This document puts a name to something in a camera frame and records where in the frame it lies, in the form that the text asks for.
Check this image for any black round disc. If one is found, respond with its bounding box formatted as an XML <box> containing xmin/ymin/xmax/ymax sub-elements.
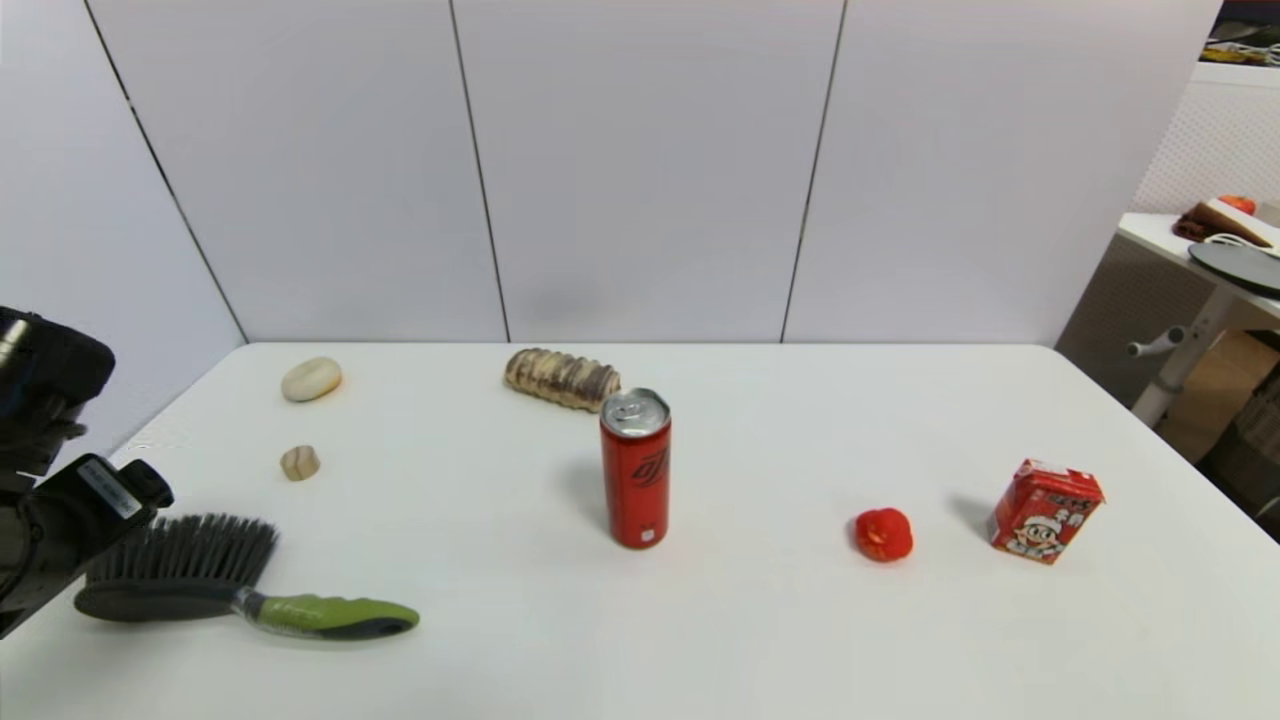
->
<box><xmin>1187</xmin><ymin>242</ymin><xmax>1280</xmax><ymax>300</ymax></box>

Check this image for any white side table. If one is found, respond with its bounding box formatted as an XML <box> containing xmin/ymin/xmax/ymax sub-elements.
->
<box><xmin>1115</xmin><ymin>212</ymin><xmax>1280</xmax><ymax>431</ymax></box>

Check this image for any red cartoon drink carton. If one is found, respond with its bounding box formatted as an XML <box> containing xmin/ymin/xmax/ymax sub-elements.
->
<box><xmin>988</xmin><ymin>458</ymin><xmax>1107</xmax><ymax>567</ymax></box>

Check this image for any grey brush with green handle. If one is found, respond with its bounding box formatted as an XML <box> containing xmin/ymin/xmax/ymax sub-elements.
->
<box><xmin>73</xmin><ymin>513</ymin><xmax>421</xmax><ymax>641</ymax></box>

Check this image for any cluttered shelf with yellow items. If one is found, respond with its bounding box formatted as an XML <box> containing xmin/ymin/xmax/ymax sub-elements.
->
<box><xmin>1195</xmin><ymin>0</ymin><xmax>1280</xmax><ymax>71</ymax></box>

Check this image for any red toy tomato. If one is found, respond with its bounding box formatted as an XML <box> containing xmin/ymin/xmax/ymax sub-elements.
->
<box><xmin>854</xmin><ymin>507</ymin><xmax>915</xmax><ymax>563</ymax></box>

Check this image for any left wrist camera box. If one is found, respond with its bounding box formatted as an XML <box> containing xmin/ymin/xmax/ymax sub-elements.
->
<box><xmin>62</xmin><ymin>454</ymin><xmax>174</xmax><ymax>531</ymax></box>

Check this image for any brown striped bread roll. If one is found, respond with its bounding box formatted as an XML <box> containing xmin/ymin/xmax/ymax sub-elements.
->
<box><xmin>503</xmin><ymin>347</ymin><xmax>622</xmax><ymax>414</ymax></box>

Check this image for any pale oval bun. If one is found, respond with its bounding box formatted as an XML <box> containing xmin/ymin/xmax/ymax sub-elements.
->
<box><xmin>280</xmin><ymin>356</ymin><xmax>344</xmax><ymax>404</ymax></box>

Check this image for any red soda can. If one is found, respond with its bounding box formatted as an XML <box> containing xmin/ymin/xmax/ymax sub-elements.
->
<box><xmin>599</xmin><ymin>387</ymin><xmax>673</xmax><ymax>550</ymax></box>

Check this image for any brown cardboard box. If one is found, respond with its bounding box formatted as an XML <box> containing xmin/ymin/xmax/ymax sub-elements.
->
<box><xmin>1158</xmin><ymin>330</ymin><xmax>1280</xmax><ymax>467</ymax></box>

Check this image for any white cable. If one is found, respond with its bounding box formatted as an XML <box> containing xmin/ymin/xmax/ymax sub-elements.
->
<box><xmin>1205</xmin><ymin>232</ymin><xmax>1280</xmax><ymax>260</ymax></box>

